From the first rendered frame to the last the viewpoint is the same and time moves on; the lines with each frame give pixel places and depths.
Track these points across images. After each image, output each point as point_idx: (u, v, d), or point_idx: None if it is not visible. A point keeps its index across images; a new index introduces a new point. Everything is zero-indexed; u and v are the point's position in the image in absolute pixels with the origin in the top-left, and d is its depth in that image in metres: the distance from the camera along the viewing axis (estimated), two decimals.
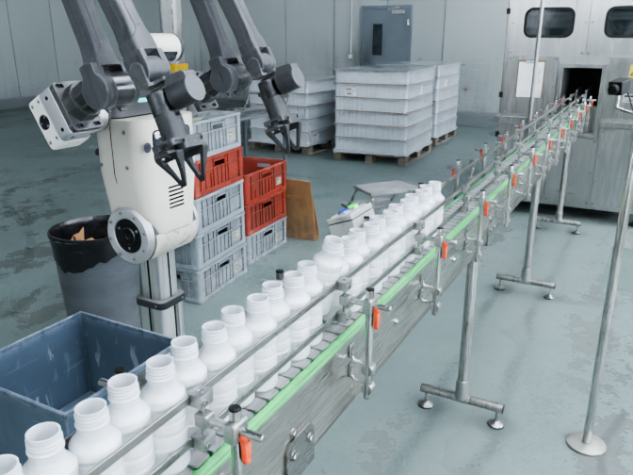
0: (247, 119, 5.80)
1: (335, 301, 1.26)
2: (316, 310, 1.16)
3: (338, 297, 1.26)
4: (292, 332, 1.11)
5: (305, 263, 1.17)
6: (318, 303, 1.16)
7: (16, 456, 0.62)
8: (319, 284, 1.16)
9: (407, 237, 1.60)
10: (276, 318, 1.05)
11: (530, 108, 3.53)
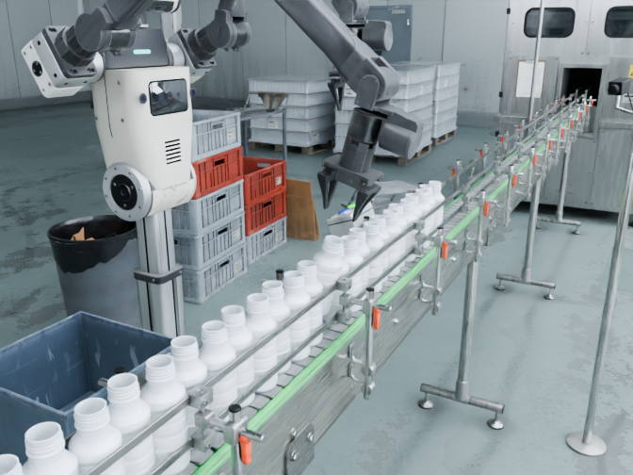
0: (247, 119, 5.80)
1: (335, 301, 1.26)
2: (316, 310, 1.16)
3: (338, 297, 1.26)
4: (292, 332, 1.11)
5: (305, 263, 1.17)
6: (318, 303, 1.16)
7: (16, 456, 0.62)
8: (319, 284, 1.16)
9: (407, 237, 1.60)
10: (276, 318, 1.05)
11: (530, 108, 3.53)
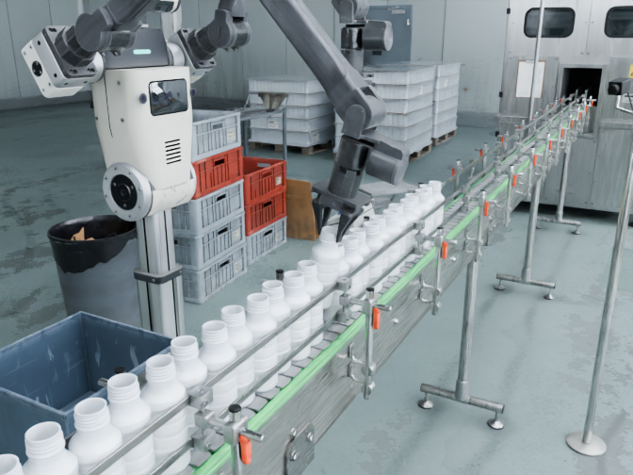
0: (247, 119, 5.80)
1: (335, 301, 1.26)
2: (316, 310, 1.16)
3: (338, 297, 1.26)
4: (292, 332, 1.11)
5: (305, 263, 1.17)
6: (318, 303, 1.16)
7: (16, 456, 0.62)
8: (319, 284, 1.16)
9: (407, 237, 1.60)
10: (276, 318, 1.05)
11: (530, 108, 3.53)
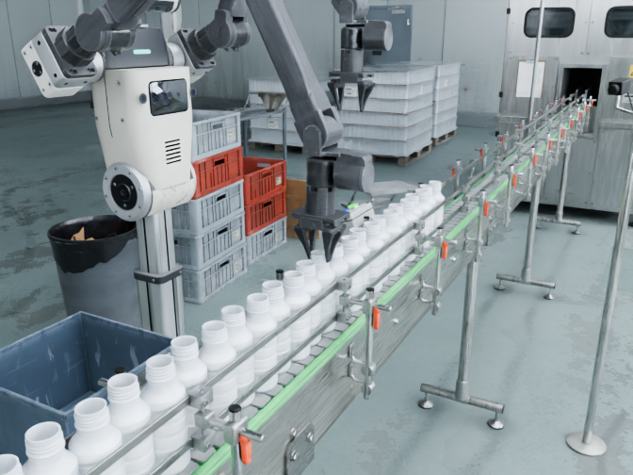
0: (247, 119, 5.80)
1: (334, 301, 1.26)
2: (316, 309, 1.16)
3: (337, 297, 1.26)
4: (292, 332, 1.11)
5: (303, 263, 1.17)
6: (318, 303, 1.16)
7: (16, 456, 0.62)
8: (318, 283, 1.17)
9: (407, 237, 1.60)
10: (276, 318, 1.05)
11: (530, 108, 3.53)
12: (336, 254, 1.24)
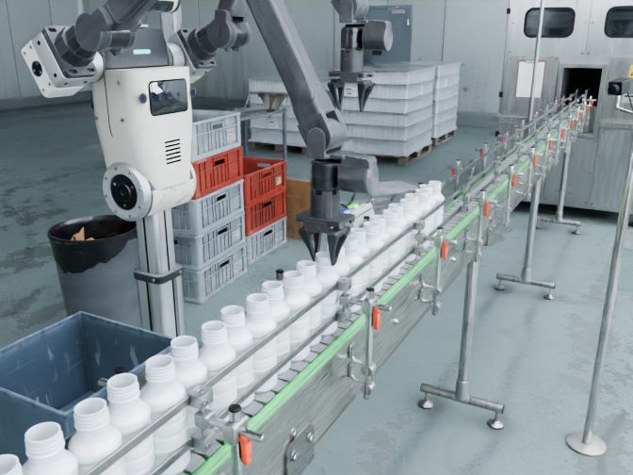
0: (247, 119, 5.80)
1: (337, 301, 1.26)
2: (316, 310, 1.16)
3: None
4: (292, 332, 1.11)
5: (304, 263, 1.17)
6: (317, 303, 1.16)
7: (16, 456, 0.62)
8: (318, 284, 1.16)
9: (407, 237, 1.60)
10: (275, 318, 1.04)
11: (530, 108, 3.53)
12: (339, 254, 1.24)
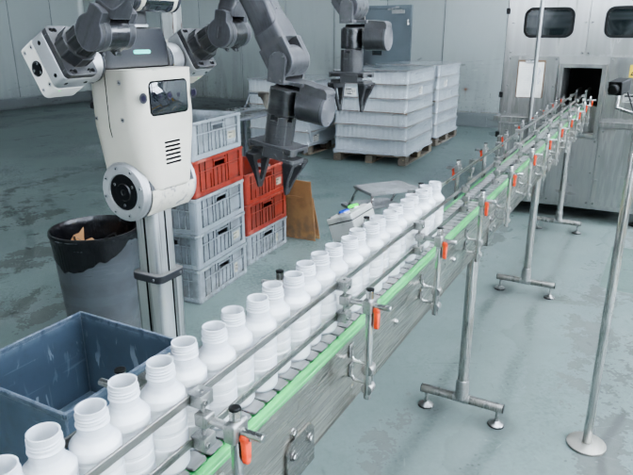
0: (247, 119, 5.80)
1: None
2: (316, 309, 1.16)
3: (336, 297, 1.26)
4: (293, 332, 1.11)
5: (303, 263, 1.17)
6: (317, 303, 1.16)
7: (16, 456, 0.62)
8: (318, 283, 1.17)
9: (407, 237, 1.60)
10: (276, 318, 1.05)
11: (530, 108, 3.53)
12: (335, 254, 1.24)
